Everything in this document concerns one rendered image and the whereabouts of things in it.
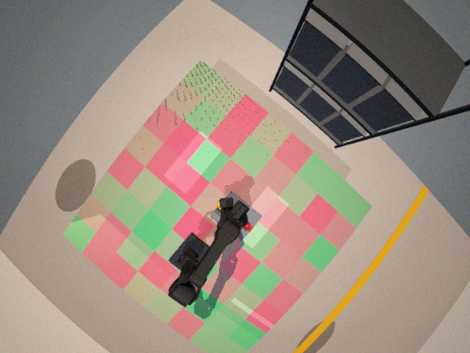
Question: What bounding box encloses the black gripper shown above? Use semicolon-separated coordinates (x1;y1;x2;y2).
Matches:
219;197;233;219

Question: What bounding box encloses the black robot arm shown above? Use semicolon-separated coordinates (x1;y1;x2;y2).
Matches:
168;200;249;307

